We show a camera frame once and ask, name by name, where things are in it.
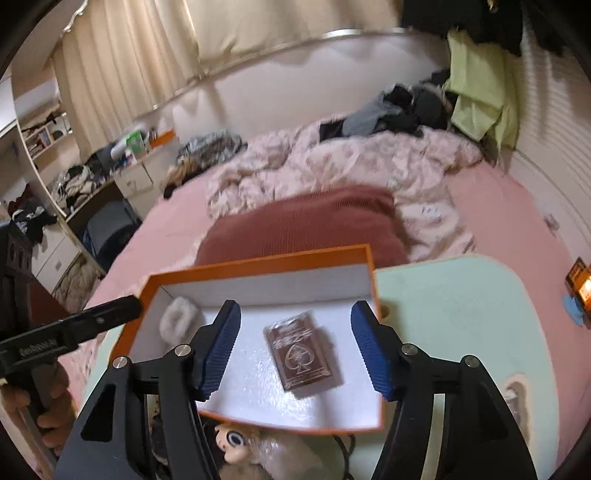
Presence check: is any brown playing card deck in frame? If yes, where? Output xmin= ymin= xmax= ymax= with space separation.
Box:
xmin=263 ymin=310 xmax=345 ymax=393

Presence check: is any pink bed sheet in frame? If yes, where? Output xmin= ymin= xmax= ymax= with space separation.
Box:
xmin=69 ymin=159 xmax=583 ymax=467

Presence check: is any light green cloth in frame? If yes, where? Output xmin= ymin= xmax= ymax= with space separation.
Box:
xmin=445 ymin=28 xmax=520 ymax=148

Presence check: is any white drawer cabinet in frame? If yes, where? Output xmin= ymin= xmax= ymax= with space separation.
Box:
xmin=113 ymin=154 xmax=155 ymax=217

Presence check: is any orange cardboard box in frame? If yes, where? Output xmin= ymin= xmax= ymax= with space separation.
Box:
xmin=108 ymin=244 xmax=386 ymax=435

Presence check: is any white fluffy scrunchie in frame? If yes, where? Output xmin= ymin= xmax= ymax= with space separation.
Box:
xmin=159 ymin=296 xmax=204 ymax=344

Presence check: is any small cream doll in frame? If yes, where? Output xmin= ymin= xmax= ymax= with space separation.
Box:
xmin=213 ymin=422 xmax=264 ymax=467

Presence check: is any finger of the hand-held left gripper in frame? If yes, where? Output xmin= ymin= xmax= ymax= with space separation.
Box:
xmin=59 ymin=295 xmax=144 ymax=343

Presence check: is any cream curtain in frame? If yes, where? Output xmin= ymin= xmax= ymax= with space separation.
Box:
xmin=53 ymin=0 xmax=402 ymax=158

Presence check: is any pile of dark clothes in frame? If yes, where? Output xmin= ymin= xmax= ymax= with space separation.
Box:
xmin=318 ymin=69 xmax=458 ymax=139

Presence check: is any black jacket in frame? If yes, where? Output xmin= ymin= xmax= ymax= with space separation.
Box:
xmin=524 ymin=0 xmax=571 ymax=58
xmin=402 ymin=0 xmax=525 ymax=58

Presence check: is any mint cartoon lap table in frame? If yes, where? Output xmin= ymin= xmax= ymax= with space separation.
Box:
xmin=85 ymin=253 xmax=561 ymax=480

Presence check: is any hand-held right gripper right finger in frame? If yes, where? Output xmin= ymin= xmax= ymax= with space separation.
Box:
xmin=350 ymin=300 xmax=539 ymax=480

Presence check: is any pink floral duvet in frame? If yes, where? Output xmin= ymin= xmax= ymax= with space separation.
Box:
xmin=205 ymin=122 xmax=483 ymax=264

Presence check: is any person's left hand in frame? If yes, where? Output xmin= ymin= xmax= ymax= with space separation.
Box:
xmin=0 ymin=366 xmax=79 ymax=450

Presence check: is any patterned clothes heap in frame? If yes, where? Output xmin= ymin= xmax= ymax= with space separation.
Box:
xmin=161 ymin=130 xmax=247 ymax=199

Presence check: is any white padded headboard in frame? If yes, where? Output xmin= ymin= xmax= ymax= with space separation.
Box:
xmin=152 ymin=28 xmax=455 ymax=153

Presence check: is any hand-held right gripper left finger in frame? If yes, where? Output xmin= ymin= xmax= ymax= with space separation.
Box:
xmin=54 ymin=299 xmax=242 ymax=480

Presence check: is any dark red pillow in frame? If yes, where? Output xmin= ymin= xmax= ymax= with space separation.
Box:
xmin=194 ymin=185 xmax=409 ymax=271

